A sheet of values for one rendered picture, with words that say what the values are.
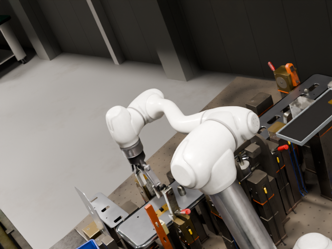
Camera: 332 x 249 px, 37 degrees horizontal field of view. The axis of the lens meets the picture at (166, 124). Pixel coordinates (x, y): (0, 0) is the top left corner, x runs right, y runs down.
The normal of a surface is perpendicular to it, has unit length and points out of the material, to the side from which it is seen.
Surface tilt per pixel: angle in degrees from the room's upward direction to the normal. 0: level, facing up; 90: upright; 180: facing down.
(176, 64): 90
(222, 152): 82
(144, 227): 0
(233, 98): 0
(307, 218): 0
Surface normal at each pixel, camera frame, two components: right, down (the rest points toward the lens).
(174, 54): -0.65, 0.59
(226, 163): 0.68, -0.07
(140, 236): -0.33, -0.80
